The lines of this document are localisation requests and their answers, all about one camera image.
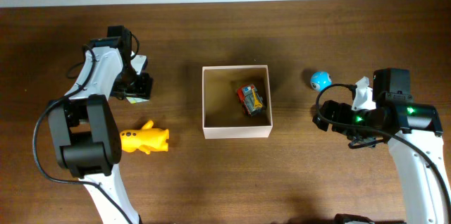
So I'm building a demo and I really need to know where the multicoloured puzzle cube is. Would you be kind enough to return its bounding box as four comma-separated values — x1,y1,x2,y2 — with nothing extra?
126,97,148,104

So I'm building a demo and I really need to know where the blue toy ball with eye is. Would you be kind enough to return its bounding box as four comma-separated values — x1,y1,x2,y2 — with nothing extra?
310,71,332,92

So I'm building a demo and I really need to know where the yellow rubber toy animal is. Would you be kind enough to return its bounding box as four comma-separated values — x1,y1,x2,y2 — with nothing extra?
120,120,169,155

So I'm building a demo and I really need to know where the red grey toy truck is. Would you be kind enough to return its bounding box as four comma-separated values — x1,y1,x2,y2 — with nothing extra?
236,84,266,117

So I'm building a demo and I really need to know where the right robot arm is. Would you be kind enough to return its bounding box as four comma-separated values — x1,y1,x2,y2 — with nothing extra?
313,68,450,223

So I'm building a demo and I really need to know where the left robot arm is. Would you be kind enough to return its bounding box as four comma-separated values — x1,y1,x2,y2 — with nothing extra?
44,25,153,223

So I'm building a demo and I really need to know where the white square cardboard box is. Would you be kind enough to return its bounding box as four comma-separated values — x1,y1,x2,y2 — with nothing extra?
202,65,273,139

